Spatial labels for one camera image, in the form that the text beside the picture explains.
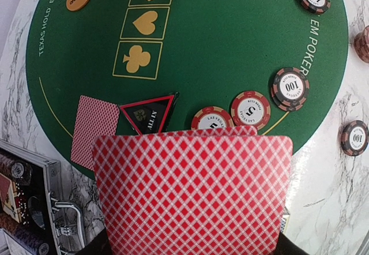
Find card deck in case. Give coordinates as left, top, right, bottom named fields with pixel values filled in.
left=1, top=174, right=20, bottom=223

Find round green poker mat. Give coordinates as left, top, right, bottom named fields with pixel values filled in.
left=26, top=0, right=348, bottom=159

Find right chip row in case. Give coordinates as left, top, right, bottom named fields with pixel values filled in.
left=0, top=152, right=32, bottom=186

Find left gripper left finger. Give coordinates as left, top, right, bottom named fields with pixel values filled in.
left=77, top=228, right=111, bottom=255

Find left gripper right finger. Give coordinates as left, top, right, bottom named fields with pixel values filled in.
left=275, top=233, right=308, bottom=255

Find aluminium poker case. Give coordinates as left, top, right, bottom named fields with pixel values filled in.
left=1, top=140, right=86, bottom=254

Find left chip row in case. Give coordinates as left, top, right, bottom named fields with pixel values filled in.
left=1, top=213, right=50, bottom=255

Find chip row in case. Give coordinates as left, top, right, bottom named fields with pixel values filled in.
left=0, top=152, right=32, bottom=186
left=1, top=213, right=50, bottom=255

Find dice in case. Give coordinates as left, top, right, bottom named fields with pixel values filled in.
left=12, top=182, right=31, bottom=225

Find red-backed card deck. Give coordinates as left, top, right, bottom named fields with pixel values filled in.
left=92, top=134, right=293, bottom=254

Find triangular all-in button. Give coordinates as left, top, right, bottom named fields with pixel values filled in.
left=118, top=92, right=179, bottom=135

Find playing card box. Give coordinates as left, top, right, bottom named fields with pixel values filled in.
left=280, top=207, right=291, bottom=234

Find dealt card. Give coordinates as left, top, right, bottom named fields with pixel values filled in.
left=70, top=95, right=119, bottom=171

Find black dealer button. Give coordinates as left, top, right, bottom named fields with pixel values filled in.
left=28, top=196, right=47, bottom=229

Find black poker chip stack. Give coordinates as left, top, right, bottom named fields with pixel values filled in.
left=340, top=120, right=368, bottom=156

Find red poker chip stack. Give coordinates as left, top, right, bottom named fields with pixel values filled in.
left=354, top=26, right=369, bottom=63

